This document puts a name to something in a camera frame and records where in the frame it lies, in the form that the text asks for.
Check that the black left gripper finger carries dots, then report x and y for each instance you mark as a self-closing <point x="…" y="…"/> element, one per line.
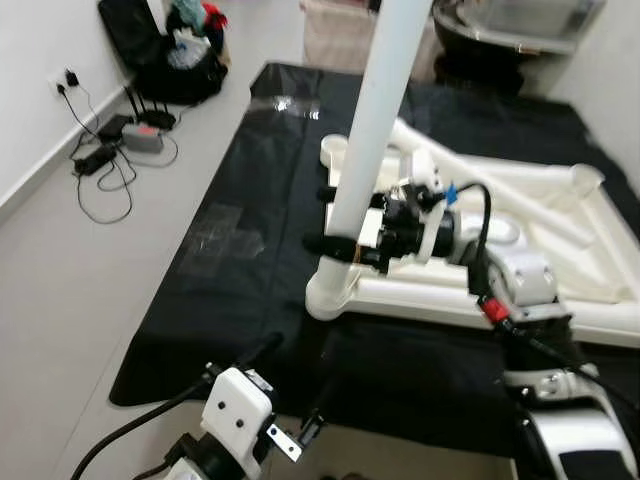
<point x="312" y="426"/>
<point x="260" y="350"/>

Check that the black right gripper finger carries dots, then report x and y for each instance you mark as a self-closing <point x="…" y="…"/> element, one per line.
<point x="335" y="250"/>
<point x="330" y="195"/>

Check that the white plastic table leg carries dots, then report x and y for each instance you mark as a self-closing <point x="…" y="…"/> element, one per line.
<point x="540" y="215"/>
<point x="375" y="120"/>

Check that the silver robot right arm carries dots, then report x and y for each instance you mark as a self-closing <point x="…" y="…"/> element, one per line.
<point x="525" y="285"/>

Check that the white plastic table top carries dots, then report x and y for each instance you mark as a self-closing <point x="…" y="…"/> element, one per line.
<point x="450" y="300"/>

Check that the clear tape patch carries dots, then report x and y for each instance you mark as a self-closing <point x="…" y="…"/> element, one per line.
<point x="225" y="235"/>
<point x="285" y="103"/>

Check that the beige fabric ottoman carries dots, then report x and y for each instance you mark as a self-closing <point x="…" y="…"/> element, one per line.
<point x="335" y="40"/>

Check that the black duffel bag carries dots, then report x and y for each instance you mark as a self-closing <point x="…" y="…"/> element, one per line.
<point x="180" y="85"/>

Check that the black router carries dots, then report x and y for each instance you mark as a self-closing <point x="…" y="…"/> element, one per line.
<point x="155" y="120"/>

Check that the grey electronic box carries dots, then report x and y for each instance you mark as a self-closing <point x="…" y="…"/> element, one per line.
<point x="143" y="140"/>

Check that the black round basin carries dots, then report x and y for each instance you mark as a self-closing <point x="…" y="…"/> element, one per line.
<point x="480" y="55"/>

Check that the colourful clothes pile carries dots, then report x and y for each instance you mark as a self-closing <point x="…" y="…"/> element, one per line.
<point x="185" y="15"/>

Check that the black power adapter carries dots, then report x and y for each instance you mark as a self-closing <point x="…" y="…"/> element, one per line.
<point x="98" y="158"/>

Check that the clear plastic storage box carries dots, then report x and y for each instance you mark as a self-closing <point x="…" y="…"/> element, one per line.
<point x="540" y="12"/>

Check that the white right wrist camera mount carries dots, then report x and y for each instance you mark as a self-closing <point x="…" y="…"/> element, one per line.
<point x="437" y="235"/>

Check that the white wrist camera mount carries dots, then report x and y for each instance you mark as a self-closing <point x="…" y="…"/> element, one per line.
<point x="235" y="410"/>
<point x="437" y="235"/>

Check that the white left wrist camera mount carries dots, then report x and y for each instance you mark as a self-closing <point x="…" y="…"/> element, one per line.
<point x="235" y="410"/>

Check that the white wall socket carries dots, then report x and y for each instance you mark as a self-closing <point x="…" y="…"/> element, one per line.
<point x="62" y="85"/>

